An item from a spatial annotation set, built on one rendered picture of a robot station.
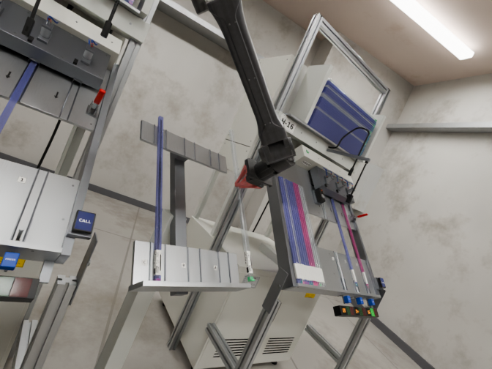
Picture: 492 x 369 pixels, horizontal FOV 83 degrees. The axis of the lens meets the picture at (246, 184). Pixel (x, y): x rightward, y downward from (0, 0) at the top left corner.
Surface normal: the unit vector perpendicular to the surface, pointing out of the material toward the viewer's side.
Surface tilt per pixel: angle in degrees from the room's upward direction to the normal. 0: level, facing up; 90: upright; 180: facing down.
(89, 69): 43
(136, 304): 90
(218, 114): 90
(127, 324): 90
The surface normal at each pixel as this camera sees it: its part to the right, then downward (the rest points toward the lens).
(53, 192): 0.65, -0.48
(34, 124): 0.29, 0.18
